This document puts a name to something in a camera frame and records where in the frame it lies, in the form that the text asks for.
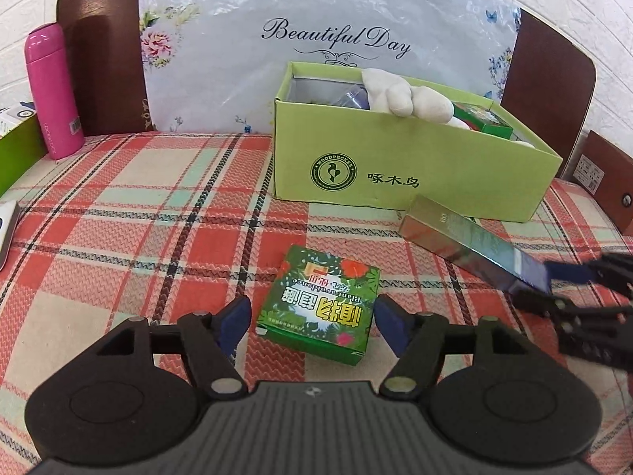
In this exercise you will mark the pink thermos bottle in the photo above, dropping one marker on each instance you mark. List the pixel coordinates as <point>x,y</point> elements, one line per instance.
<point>52,94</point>

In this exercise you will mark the clear plastic cup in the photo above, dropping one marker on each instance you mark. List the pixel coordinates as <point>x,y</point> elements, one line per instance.
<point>353,98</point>

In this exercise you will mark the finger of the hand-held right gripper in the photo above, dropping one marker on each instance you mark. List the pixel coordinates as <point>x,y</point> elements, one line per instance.
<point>539,304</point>
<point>568,273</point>

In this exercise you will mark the dark teal long box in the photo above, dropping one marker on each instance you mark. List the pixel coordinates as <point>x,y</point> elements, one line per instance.
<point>470,242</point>

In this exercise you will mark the light green cardboard box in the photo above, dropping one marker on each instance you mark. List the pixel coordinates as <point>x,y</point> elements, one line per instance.
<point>395,158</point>

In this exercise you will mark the brown shoe box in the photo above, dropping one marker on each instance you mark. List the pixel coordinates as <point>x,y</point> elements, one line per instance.
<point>603,178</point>

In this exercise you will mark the brown board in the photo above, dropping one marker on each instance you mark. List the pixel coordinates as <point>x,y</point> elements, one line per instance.
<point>549,89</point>

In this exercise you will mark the small white box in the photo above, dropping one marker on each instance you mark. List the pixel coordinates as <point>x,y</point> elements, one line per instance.
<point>15,116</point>

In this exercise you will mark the red plaid cloth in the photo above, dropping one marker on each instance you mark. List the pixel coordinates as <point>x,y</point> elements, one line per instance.
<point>148,217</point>

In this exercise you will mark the white flat device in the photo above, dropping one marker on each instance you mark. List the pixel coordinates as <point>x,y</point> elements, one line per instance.
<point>7,232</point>

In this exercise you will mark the floral printed plastic bag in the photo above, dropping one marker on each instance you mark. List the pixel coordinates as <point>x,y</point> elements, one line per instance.
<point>237,74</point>

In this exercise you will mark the green tray box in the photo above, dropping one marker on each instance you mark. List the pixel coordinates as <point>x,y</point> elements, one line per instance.
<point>17,158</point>

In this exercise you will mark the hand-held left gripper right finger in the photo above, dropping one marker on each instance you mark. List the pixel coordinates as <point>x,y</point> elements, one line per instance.
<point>390,324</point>

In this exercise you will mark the white glove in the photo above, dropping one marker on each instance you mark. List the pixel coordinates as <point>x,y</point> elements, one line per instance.
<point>410,96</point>

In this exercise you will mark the green leaf printed box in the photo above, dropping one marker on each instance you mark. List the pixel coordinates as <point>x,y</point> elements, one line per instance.
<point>321,302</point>
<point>482,118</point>

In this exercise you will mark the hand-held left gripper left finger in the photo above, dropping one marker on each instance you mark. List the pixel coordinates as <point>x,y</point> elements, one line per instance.
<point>235,321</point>

